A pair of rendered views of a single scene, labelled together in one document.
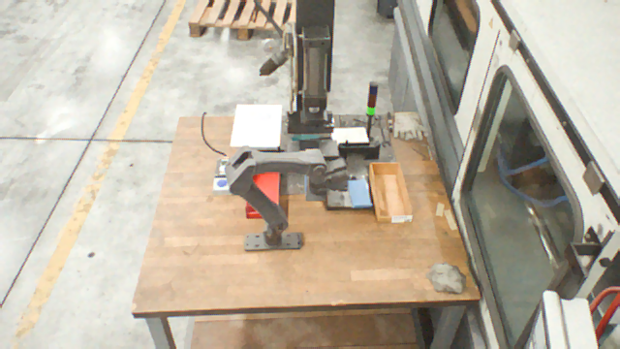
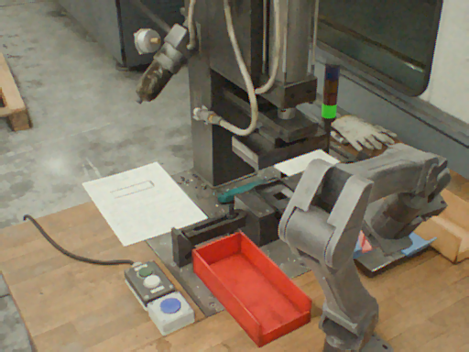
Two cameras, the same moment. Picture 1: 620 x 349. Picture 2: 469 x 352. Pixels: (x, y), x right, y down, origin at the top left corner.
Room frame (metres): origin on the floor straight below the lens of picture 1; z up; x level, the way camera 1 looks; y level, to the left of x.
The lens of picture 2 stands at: (0.53, 0.65, 1.77)
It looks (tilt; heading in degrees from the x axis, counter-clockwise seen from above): 32 degrees down; 332
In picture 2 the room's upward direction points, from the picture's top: straight up
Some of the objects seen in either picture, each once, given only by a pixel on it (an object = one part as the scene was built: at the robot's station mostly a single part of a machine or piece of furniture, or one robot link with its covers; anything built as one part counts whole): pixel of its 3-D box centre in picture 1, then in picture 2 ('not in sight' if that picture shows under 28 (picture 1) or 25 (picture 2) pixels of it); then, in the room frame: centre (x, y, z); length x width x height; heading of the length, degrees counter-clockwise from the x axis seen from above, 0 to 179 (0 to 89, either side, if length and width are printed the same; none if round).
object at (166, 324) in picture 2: (223, 188); (171, 317); (1.35, 0.38, 0.90); 0.07 x 0.07 x 0.06; 5
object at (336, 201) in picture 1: (347, 192); (375, 240); (1.35, -0.11, 0.91); 0.17 x 0.16 x 0.02; 95
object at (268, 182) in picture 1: (263, 188); (249, 284); (1.34, 0.22, 0.93); 0.25 x 0.12 x 0.06; 5
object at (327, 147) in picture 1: (313, 148); (283, 193); (1.52, 0.03, 0.98); 0.20 x 0.10 x 0.01; 95
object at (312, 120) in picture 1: (309, 89); (262, 87); (1.59, 0.05, 1.22); 0.26 x 0.18 x 0.30; 5
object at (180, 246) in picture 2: not in sight; (188, 243); (1.50, 0.28, 0.95); 0.06 x 0.03 x 0.09; 95
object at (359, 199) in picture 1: (359, 192); (398, 230); (1.33, -0.16, 0.93); 0.15 x 0.07 x 0.03; 7
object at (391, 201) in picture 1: (389, 192); (434, 214); (1.34, -0.27, 0.93); 0.25 x 0.13 x 0.08; 5
